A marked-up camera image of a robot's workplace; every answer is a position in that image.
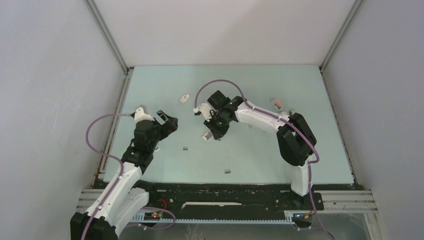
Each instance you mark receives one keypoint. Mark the pink stapler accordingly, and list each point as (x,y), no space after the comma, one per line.
(277,103)

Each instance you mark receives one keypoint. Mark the aluminium frame rail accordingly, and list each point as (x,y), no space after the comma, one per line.
(337,199)

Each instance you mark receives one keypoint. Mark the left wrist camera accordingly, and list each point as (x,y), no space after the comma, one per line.
(141,114)

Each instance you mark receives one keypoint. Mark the small white staple box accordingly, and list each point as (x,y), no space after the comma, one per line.
(184,98)

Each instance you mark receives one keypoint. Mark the white staple tray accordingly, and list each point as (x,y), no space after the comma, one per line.
(208,135)

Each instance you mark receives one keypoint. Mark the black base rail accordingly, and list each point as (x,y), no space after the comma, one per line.
(231,202)

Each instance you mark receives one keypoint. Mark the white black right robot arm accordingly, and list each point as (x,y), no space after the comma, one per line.
(294,136)

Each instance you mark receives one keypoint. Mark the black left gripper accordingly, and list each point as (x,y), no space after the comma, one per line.
(169,126)

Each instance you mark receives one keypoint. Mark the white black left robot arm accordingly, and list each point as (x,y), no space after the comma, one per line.
(121,199)

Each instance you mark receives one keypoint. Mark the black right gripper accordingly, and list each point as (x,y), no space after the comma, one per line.
(217,133)

